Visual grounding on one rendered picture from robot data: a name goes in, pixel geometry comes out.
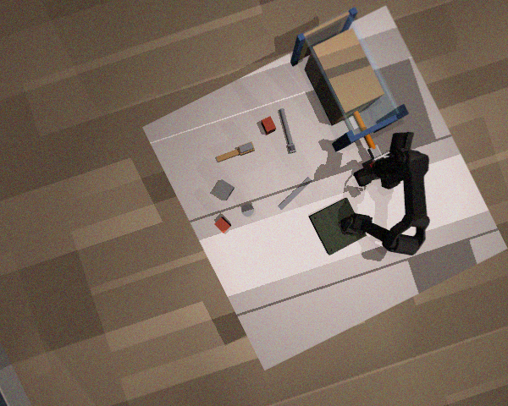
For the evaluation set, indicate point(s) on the reddish-brown box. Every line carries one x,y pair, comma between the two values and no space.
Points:
268,125
222,224

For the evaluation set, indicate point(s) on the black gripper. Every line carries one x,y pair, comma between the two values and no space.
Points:
365,175

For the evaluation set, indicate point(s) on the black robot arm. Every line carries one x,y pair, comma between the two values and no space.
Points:
410,167

